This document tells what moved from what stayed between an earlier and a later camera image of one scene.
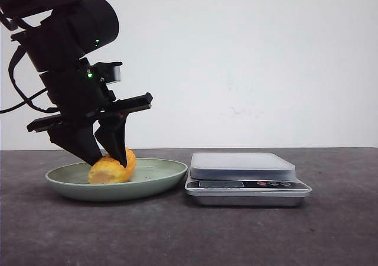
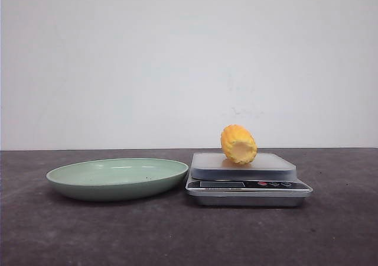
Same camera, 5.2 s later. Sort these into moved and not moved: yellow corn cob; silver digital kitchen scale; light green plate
Moved: yellow corn cob
Not moved: light green plate; silver digital kitchen scale
